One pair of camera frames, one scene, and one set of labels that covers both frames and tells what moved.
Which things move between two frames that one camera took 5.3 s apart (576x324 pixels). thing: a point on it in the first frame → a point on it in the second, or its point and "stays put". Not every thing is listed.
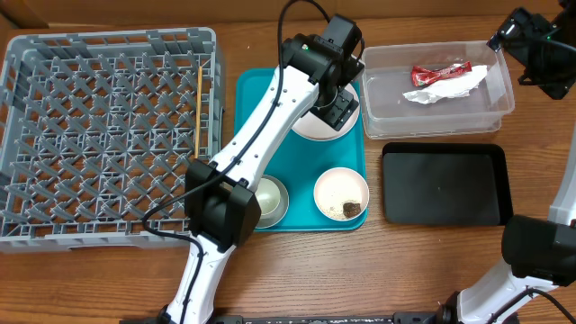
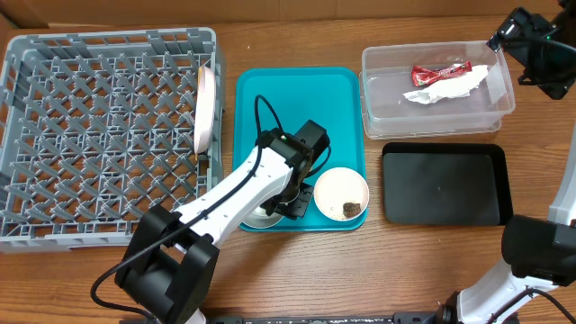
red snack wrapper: [419, 76] stays put
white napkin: [457, 86] stays put
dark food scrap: [351, 210] stays put
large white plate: [313, 127] → [205, 113]
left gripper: [337, 112] → [297, 205]
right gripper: [508, 31] stays put
